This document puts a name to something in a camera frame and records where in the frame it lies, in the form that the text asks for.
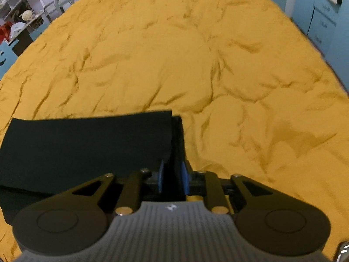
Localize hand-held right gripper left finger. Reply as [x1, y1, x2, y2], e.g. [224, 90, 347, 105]
[62, 160, 165, 216]

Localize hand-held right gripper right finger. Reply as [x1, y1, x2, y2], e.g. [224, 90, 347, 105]
[181, 161, 274, 215]

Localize black pants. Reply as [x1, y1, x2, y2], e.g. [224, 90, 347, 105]
[0, 110, 193, 227]

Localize yellow blanket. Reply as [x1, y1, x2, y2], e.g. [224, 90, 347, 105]
[0, 0, 349, 262]

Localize black remote control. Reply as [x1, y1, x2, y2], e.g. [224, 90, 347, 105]
[331, 240, 349, 262]

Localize grey desk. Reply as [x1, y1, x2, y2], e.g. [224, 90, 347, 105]
[8, 14, 53, 57]

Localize blue chair with face cutout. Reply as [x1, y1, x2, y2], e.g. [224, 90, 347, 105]
[0, 40, 19, 80]

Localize grey metal chair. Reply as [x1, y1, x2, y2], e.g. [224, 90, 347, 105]
[44, 0, 76, 23]

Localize white cloth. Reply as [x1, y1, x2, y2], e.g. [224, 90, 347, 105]
[10, 22, 28, 34]

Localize blue wardrobe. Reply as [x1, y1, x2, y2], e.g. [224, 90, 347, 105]
[290, 0, 349, 91]

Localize red bag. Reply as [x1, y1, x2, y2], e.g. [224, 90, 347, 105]
[0, 24, 12, 43]

